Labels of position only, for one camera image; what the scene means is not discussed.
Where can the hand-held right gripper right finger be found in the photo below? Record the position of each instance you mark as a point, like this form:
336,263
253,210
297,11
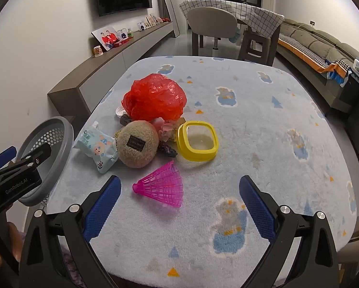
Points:
257,210

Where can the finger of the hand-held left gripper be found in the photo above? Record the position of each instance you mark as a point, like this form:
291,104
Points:
5,153
38,154

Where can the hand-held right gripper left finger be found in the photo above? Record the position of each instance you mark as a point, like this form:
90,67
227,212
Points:
102,210

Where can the grey perforated plastic basket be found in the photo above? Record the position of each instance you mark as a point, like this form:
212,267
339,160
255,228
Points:
66,144

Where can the light blue wet wipes packet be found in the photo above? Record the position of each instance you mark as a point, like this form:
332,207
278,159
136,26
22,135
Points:
95,147

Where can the pink plastic shuttlecock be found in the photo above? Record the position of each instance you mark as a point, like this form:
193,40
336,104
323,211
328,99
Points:
164,186

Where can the round beige plush pouch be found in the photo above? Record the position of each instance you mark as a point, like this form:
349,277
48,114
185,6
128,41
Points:
137,147

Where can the dark toy figure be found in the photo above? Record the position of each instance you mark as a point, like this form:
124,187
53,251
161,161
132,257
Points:
167,150

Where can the yellow rimmed container lid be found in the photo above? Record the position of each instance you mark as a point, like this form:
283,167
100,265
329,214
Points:
182,144

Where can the pink snack packet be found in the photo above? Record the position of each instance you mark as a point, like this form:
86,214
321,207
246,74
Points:
167,127

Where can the red plastic bag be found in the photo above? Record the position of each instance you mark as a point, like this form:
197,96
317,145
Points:
155,96

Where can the person's left hand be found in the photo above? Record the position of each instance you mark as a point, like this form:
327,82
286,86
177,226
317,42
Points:
15,243

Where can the purple fleece clothing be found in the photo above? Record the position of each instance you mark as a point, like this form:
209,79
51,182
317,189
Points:
69,267

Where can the white bottle cap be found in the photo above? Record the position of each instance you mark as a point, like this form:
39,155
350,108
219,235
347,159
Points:
119,112

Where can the dark grey crumpled wrapper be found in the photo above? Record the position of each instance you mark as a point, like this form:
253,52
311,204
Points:
126,120

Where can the long grey low cabinet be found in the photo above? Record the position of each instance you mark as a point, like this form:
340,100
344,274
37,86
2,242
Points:
86,69

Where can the light blue printed blanket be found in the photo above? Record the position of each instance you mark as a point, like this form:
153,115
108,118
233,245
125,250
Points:
257,111

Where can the striped paper cup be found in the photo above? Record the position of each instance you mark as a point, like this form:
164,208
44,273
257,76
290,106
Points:
98,51

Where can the large photo print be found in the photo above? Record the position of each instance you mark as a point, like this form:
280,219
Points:
105,37

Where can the red flat box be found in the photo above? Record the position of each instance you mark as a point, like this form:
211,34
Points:
121,43

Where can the black side table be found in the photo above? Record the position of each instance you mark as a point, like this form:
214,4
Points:
353,96

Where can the small green bottle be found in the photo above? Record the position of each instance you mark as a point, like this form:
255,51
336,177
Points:
130,33

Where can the blue plastic bag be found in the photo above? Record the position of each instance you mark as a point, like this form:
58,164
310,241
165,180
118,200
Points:
337,76

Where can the grey stool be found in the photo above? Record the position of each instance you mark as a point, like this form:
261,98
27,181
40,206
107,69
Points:
256,43

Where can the houndstooth throw with orange edge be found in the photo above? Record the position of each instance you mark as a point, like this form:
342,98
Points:
302,48

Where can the row of small picture frames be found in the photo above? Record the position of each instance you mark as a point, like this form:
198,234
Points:
146,22

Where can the blue bag under table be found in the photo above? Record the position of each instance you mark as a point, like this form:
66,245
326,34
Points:
235,36

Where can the small white box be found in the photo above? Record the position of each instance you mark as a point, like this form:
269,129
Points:
358,66

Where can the pink soft toy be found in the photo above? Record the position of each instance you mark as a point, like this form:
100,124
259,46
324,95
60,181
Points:
163,20

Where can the olive green sofa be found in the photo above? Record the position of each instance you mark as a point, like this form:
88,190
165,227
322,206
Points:
317,36

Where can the grey dining chair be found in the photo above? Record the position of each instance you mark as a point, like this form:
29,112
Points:
212,21

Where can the checkered tablecloth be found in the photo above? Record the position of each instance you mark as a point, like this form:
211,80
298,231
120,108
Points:
257,15

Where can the leaning framed mirror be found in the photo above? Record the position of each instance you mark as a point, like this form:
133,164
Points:
167,6

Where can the small photo frame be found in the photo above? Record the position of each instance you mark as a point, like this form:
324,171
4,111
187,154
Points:
122,33

